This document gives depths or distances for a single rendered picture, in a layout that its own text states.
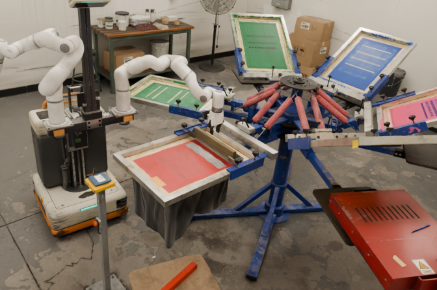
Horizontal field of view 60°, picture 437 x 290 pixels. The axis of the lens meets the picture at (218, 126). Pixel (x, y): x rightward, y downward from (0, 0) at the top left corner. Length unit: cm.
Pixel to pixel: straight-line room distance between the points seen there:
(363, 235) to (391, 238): 13
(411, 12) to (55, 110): 497
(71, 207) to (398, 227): 233
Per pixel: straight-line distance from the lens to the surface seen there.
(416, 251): 203
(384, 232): 205
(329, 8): 677
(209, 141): 260
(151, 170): 241
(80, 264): 320
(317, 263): 336
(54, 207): 329
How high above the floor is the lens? 232
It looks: 27 degrees down
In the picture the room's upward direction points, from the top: 6 degrees clockwise
